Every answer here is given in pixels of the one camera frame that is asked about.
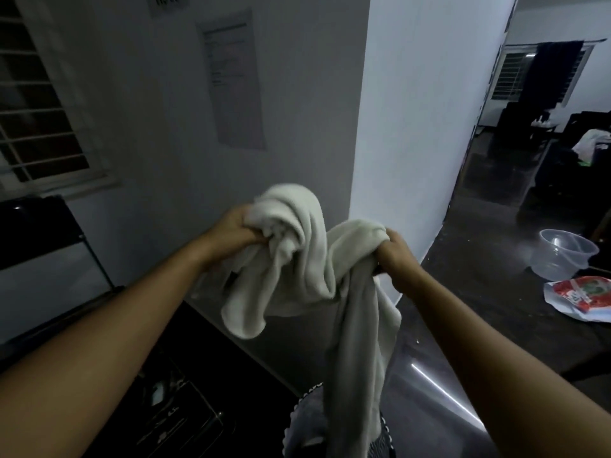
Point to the person's left hand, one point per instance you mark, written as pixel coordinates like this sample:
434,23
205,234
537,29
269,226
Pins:
234,228

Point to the person's right hand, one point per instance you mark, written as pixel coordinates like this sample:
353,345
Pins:
398,262

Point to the person's left fingers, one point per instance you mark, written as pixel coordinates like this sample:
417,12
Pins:
253,237

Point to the person's right fingers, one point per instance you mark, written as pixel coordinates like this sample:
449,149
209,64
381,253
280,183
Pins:
382,262

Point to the white towel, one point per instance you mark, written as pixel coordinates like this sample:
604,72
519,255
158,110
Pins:
305,262

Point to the person's right forearm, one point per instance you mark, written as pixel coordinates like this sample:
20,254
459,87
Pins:
482,357

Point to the person's left forearm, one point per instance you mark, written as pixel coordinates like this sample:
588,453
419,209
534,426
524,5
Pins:
110,338

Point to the clear plastic tub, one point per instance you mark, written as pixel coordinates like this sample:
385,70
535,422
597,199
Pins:
558,255

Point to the grey laundry basket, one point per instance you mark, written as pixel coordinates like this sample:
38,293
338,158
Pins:
305,424

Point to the dark sofa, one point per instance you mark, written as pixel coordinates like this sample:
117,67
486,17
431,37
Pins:
558,181

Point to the red and white detergent packet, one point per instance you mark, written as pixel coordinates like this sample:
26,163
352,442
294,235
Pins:
582,298

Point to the small dark table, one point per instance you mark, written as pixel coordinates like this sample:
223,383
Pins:
544,133

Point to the louvred window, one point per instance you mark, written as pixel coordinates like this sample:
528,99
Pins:
513,76

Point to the white plastic bag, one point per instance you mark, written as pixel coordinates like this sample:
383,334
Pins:
589,143

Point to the window with metal grille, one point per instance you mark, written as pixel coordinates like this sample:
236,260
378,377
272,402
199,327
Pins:
38,104

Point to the dark hanging cloth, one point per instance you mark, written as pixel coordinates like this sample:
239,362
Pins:
558,76

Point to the curtain rod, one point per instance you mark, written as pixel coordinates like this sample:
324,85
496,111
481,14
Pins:
594,40

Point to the paper notice on wall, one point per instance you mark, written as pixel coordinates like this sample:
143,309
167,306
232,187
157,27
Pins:
236,81

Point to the small white wall sign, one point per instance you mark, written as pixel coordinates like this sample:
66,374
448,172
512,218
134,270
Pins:
167,4

